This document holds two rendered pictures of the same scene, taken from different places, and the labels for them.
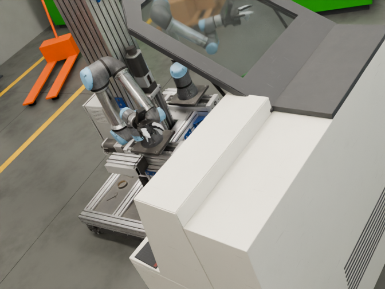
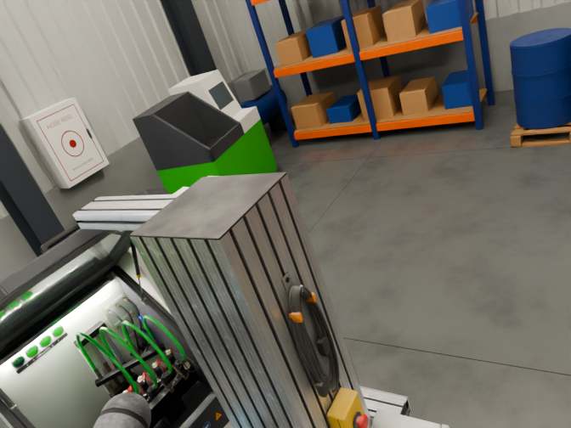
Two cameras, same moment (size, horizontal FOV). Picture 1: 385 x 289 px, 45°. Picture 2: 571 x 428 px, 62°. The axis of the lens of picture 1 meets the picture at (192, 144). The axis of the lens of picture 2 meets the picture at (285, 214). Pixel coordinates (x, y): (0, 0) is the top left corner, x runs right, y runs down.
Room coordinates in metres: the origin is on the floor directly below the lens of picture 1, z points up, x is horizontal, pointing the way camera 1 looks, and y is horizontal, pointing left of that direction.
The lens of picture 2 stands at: (3.75, 0.33, 2.39)
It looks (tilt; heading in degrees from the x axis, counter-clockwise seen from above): 26 degrees down; 177
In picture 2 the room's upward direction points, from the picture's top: 20 degrees counter-clockwise
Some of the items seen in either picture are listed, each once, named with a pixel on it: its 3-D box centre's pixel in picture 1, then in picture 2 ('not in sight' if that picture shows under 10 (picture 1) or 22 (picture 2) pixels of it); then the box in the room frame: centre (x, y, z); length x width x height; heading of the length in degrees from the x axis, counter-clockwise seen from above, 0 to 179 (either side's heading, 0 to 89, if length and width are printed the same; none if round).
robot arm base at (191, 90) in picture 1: (185, 88); not in sight; (2.84, -0.11, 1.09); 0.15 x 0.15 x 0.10
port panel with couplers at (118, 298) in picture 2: not in sight; (126, 321); (1.78, -0.43, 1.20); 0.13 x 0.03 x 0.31; 130
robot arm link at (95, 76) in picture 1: (110, 105); not in sight; (2.43, 0.35, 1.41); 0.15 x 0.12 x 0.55; 111
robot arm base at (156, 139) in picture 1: (149, 134); not in sight; (2.47, 0.23, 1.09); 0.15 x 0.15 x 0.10
